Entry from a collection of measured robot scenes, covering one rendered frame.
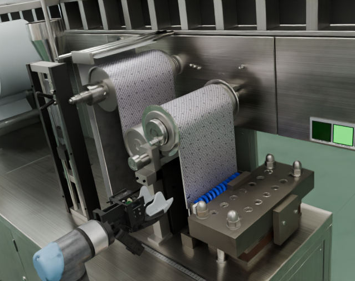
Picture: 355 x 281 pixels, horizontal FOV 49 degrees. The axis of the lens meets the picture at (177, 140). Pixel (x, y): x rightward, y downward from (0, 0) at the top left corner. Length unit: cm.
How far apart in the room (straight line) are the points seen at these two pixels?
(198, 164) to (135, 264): 33
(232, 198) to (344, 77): 44
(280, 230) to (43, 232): 77
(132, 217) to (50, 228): 53
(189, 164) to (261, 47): 40
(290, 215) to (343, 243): 153
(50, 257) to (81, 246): 7
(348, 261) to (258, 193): 146
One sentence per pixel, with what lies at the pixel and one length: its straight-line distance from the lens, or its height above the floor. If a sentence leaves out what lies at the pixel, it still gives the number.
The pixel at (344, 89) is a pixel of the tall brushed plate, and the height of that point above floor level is 131.
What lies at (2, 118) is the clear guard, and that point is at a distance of 189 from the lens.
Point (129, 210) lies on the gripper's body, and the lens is 93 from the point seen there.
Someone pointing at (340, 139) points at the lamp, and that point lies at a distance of 114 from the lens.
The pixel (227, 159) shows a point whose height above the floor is 109.
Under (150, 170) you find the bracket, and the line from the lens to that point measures 112.
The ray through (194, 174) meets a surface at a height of 111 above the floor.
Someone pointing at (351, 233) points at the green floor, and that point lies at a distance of 277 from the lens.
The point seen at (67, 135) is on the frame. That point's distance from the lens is 122.
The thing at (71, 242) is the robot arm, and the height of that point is 114.
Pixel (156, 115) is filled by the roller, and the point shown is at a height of 130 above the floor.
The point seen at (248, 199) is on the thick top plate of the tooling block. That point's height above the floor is 103.
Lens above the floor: 164
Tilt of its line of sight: 23 degrees down
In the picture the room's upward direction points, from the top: 8 degrees counter-clockwise
